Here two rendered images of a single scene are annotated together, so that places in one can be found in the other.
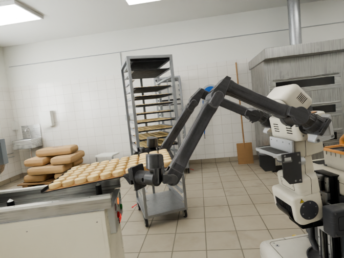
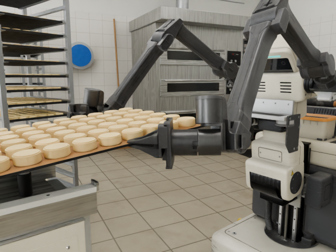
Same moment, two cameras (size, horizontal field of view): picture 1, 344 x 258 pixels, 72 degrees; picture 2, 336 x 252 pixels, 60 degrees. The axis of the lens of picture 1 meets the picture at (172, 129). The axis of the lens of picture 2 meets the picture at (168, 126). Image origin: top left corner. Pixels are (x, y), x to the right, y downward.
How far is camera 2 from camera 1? 71 cm
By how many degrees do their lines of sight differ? 34
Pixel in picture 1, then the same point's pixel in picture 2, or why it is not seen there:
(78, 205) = (24, 217)
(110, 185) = (35, 173)
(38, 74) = not seen: outside the picture
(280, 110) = (315, 55)
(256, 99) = (301, 35)
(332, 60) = (219, 36)
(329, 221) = (317, 192)
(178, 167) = (246, 122)
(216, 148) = not seen: hidden behind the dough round
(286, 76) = (178, 44)
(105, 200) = (86, 198)
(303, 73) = not seen: hidden behind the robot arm
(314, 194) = (300, 164)
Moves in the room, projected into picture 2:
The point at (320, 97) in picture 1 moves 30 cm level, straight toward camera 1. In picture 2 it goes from (207, 74) to (210, 73)
